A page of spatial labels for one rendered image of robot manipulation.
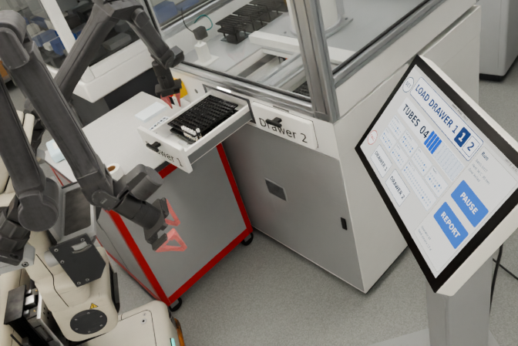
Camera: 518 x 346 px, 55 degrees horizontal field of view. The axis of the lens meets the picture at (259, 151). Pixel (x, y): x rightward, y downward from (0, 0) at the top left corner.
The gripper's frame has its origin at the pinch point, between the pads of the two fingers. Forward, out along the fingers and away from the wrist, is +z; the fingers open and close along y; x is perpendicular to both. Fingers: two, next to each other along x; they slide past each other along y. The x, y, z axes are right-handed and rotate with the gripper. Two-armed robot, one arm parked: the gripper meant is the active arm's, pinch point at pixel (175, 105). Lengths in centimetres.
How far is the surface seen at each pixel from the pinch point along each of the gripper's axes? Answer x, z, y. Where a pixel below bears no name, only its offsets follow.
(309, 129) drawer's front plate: 38, 0, -45
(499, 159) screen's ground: 103, -28, -71
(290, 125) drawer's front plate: 31, 2, -40
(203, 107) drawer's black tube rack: 2.9, 2.7, -10.6
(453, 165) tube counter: 95, -22, -66
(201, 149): 25.3, 5.9, -7.4
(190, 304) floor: 21, 93, 24
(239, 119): 14.0, 5.0, -23.0
